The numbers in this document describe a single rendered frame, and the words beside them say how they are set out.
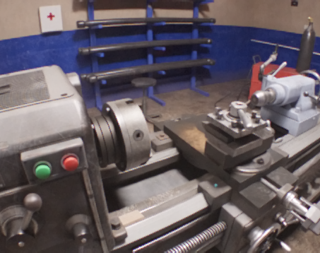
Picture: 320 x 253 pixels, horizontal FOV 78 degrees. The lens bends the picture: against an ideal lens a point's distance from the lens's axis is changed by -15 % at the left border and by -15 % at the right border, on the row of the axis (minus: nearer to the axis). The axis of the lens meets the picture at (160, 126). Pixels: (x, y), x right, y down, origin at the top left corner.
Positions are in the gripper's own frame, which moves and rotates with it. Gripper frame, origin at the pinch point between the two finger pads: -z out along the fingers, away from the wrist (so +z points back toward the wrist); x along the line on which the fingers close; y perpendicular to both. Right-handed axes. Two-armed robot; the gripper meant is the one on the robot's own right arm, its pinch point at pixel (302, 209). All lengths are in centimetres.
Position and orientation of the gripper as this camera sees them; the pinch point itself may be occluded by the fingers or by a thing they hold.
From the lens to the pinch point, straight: 91.1
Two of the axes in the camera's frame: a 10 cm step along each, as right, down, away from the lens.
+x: -5.7, 8.2, 0.5
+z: 5.1, 4.0, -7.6
